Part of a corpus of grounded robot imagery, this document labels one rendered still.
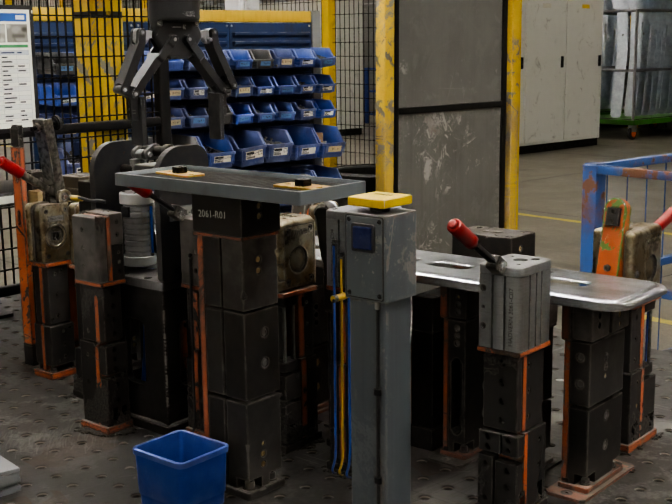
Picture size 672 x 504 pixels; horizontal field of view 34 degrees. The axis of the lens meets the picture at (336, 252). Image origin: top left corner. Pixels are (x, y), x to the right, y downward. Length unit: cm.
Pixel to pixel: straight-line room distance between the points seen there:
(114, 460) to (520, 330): 72
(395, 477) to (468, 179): 398
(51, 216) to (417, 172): 308
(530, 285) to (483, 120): 396
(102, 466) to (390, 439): 54
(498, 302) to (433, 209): 373
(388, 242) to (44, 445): 79
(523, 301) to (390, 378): 20
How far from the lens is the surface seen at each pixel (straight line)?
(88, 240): 184
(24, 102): 283
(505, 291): 146
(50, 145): 219
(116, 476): 174
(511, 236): 184
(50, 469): 179
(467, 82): 529
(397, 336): 140
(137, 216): 189
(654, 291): 162
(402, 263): 138
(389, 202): 135
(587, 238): 376
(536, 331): 149
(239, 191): 145
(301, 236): 173
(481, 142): 540
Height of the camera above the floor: 135
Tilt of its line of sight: 11 degrees down
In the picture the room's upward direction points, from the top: 1 degrees counter-clockwise
